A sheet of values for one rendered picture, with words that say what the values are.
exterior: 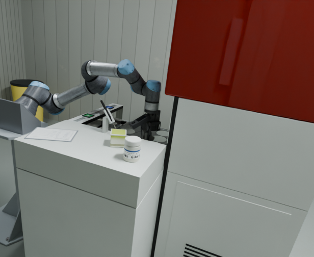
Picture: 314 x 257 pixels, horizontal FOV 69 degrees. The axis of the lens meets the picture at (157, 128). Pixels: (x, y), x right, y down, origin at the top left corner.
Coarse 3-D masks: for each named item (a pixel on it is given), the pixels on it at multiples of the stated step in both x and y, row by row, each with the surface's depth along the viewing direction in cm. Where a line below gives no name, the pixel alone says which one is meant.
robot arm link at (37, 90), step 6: (30, 84) 152; (36, 84) 151; (42, 84) 153; (30, 90) 149; (36, 90) 150; (42, 90) 153; (48, 90) 160; (36, 96) 150; (42, 96) 153; (48, 96) 157; (42, 102) 156
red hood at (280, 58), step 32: (192, 0) 95; (224, 0) 91; (256, 0) 87; (288, 0) 84; (192, 32) 98; (224, 32) 94; (256, 32) 90; (288, 32) 87; (192, 64) 102; (224, 64) 98; (256, 64) 94; (288, 64) 90; (192, 96) 106; (224, 96) 101; (256, 96) 97; (288, 96) 93
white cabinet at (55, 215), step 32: (32, 192) 110; (64, 192) 103; (32, 224) 117; (64, 224) 109; (96, 224) 102; (128, 224) 95; (32, 256) 126; (64, 256) 116; (96, 256) 108; (128, 256) 101
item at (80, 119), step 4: (112, 104) 181; (116, 104) 183; (100, 108) 167; (116, 108) 172; (88, 112) 155; (92, 112) 156; (96, 112) 158; (100, 112) 158; (80, 116) 145; (96, 116) 149; (72, 120) 136; (76, 120) 138; (80, 120) 139; (84, 120) 139
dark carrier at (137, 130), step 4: (128, 124) 160; (120, 128) 150; (132, 128) 153; (136, 128) 154; (140, 128) 155; (136, 132) 148; (140, 132) 149; (152, 132) 151; (140, 136) 142; (164, 136) 147; (164, 144) 135
